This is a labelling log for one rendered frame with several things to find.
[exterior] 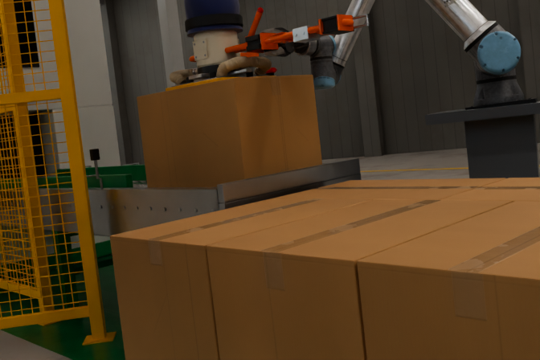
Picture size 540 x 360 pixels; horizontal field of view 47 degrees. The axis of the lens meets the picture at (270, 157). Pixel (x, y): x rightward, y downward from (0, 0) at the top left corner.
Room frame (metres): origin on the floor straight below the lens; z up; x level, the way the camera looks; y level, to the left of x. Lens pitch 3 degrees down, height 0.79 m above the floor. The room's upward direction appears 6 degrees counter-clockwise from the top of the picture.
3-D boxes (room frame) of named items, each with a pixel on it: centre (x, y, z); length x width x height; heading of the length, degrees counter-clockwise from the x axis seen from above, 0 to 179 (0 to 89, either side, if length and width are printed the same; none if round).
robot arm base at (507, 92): (2.51, -0.93, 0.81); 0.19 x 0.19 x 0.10
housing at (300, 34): (2.15, -0.17, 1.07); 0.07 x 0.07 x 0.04; 45
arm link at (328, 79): (2.52, -0.25, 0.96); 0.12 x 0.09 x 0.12; 165
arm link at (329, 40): (2.51, -0.24, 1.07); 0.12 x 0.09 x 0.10; 134
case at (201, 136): (2.46, 0.16, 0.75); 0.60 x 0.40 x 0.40; 44
